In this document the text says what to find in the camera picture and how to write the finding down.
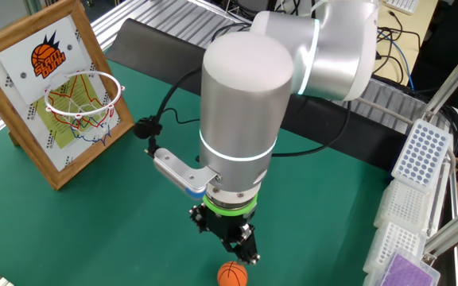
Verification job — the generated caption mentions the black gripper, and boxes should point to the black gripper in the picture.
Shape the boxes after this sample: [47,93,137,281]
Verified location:
[188,204,261,266]

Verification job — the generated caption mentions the orange mini basketball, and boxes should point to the orange mini basketball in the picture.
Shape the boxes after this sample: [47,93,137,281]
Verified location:
[216,261,249,286]

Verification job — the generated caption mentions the wooden-framed mini basketball hoop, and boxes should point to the wooden-framed mini basketball hoop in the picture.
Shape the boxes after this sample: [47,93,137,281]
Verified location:
[0,0,135,191]

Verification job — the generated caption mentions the green table mat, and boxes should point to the green table mat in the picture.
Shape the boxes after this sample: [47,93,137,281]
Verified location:
[0,59,393,286]

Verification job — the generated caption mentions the clear pipette tip box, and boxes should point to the clear pipette tip box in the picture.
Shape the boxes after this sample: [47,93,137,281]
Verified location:
[374,178,433,235]
[363,220,427,275]

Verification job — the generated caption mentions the white hoop with net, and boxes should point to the white hoop with net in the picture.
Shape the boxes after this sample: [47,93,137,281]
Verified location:
[44,70,126,147]

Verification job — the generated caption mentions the purple pipette tip box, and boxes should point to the purple pipette tip box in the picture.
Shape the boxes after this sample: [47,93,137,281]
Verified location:
[366,249,441,286]

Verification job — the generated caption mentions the white tip rack bluish holes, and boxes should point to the white tip rack bluish holes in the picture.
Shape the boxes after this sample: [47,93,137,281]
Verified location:
[390,118,455,188]

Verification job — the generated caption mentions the white backboard plate with logo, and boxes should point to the white backboard plate with logo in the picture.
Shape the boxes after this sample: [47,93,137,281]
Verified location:
[0,16,91,105]

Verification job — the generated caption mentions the beige wooden desk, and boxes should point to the beige wooden desk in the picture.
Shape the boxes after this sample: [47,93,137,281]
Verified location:
[371,0,441,87]

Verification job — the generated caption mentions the white keyboard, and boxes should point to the white keyboard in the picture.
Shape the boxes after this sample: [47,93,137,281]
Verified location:
[383,0,421,15]

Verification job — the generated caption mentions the black office chair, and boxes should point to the black office chair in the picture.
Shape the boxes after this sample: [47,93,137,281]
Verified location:
[411,0,458,160]

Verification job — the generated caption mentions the green flange ring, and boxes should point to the green flange ring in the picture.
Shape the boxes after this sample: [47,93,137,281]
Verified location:
[202,193,259,218]

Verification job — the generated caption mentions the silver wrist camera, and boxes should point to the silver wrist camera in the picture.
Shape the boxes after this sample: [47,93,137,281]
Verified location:
[152,147,220,199]

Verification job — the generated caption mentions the thick black camera cable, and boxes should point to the thick black camera cable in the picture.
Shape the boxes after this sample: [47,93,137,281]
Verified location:
[133,65,204,158]

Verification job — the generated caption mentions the thin black cable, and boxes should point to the thin black cable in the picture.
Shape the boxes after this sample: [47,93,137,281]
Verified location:
[161,99,352,158]

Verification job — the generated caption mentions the aluminium frame profile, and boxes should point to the aluminium frame profile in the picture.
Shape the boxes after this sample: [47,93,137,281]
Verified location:
[423,204,458,259]
[422,29,458,122]

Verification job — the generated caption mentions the blue cable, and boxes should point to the blue cable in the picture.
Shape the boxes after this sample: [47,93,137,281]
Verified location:
[378,29,416,91]

